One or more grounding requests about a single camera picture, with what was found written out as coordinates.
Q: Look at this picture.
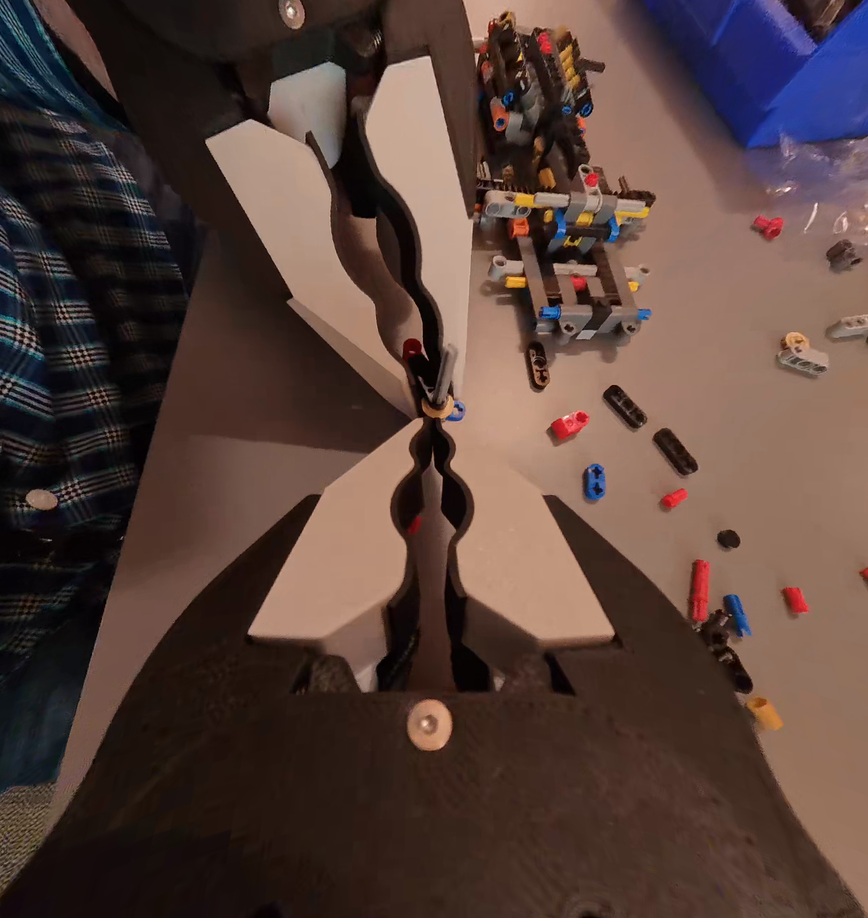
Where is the blue bin with white tag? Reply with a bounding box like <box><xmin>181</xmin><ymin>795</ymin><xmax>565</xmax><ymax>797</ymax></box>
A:
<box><xmin>642</xmin><ymin>0</ymin><xmax>868</xmax><ymax>148</ymax></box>

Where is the crumpled clear plastic bag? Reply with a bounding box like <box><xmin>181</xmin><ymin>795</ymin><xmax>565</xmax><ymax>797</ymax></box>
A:
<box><xmin>749</xmin><ymin>132</ymin><xmax>868</xmax><ymax>238</ymax></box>

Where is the person's plaid shirt torso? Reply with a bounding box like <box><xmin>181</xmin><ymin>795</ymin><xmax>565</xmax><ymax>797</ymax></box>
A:
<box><xmin>0</xmin><ymin>0</ymin><xmax>202</xmax><ymax>811</ymax></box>

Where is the grey lego beam tan pin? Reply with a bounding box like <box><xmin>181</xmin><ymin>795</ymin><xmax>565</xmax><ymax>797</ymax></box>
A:
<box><xmin>777</xmin><ymin>331</ymin><xmax>831</xmax><ymax>377</ymax></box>

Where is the black lego pin connector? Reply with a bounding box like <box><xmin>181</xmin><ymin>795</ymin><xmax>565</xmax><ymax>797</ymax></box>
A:
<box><xmin>699</xmin><ymin>610</ymin><xmax>754</xmax><ymax>694</ymax></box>

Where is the grey black lego chassis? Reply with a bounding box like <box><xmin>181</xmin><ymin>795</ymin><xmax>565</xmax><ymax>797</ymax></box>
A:
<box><xmin>473</xmin><ymin>11</ymin><xmax>657</xmax><ymax>345</ymax></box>

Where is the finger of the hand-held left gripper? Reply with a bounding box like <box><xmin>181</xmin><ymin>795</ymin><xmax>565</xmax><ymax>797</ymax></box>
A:
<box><xmin>206</xmin><ymin>63</ymin><xmax>435</xmax><ymax>418</ymax></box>
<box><xmin>348</xmin><ymin>56</ymin><xmax>476</xmax><ymax>406</ymax></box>

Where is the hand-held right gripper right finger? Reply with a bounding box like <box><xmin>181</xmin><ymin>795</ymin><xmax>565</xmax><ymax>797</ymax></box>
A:
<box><xmin>434</xmin><ymin>422</ymin><xmax>616</xmax><ymax>684</ymax></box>

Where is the small orange blue lego assembly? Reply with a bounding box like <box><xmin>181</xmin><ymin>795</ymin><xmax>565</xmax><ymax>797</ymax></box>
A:
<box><xmin>401</xmin><ymin>339</ymin><xmax>467</xmax><ymax>424</ymax></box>

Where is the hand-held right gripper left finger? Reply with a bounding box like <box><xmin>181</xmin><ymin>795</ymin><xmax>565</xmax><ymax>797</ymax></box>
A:
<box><xmin>248</xmin><ymin>419</ymin><xmax>433</xmax><ymax>691</ymax></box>

